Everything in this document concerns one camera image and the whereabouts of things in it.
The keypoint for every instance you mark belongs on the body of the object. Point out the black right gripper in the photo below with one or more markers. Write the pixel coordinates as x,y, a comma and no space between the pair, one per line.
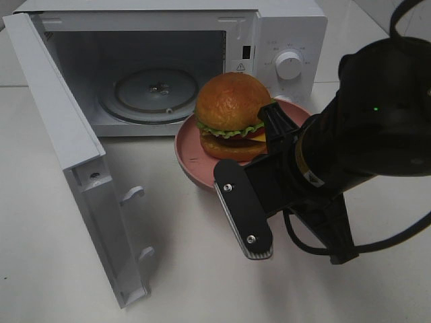
280,186

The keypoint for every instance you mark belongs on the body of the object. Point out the toy hamburger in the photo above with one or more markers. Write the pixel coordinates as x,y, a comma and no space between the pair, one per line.
226,111

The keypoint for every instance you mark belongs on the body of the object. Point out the white microwave door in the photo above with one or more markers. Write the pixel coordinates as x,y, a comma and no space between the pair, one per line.
83,161

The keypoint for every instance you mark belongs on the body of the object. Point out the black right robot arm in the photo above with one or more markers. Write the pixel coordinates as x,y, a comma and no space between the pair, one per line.
378,124

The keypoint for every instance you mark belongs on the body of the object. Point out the white upper power knob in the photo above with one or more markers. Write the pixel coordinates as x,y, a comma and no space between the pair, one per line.
288,64

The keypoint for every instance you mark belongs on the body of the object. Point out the white warning label sticker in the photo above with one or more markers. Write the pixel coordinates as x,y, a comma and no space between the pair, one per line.
240,66

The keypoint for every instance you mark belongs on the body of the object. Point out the glass microwave turntable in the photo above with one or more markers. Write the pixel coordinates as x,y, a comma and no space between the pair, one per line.
149,96

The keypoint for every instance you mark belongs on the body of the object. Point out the white microwave oven body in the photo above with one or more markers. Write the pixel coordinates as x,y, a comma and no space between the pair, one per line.
91,40

